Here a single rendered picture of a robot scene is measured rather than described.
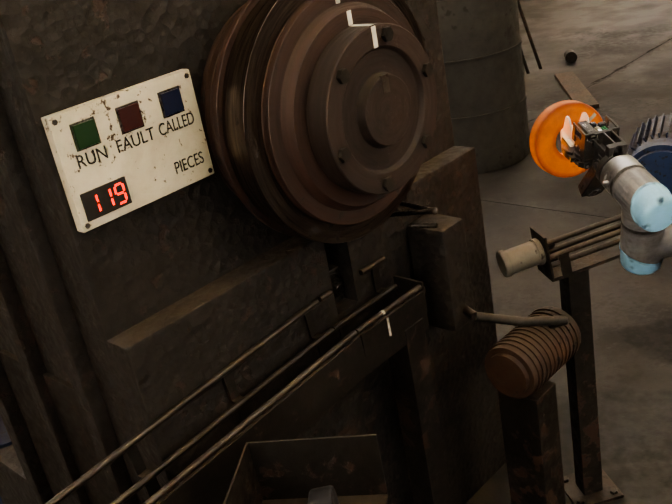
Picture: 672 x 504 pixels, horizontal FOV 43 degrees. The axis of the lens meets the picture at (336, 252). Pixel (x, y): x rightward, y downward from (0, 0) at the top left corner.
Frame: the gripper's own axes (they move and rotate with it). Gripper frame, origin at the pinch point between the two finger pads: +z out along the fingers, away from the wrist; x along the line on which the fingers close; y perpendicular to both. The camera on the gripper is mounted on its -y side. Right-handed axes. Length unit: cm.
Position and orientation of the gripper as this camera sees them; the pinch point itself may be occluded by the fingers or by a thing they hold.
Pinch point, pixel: (567, 130)
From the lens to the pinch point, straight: 183.2
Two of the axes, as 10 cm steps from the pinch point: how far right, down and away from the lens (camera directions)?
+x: -9.6, 2.3, -1.2
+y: -1.1, -7.8, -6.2
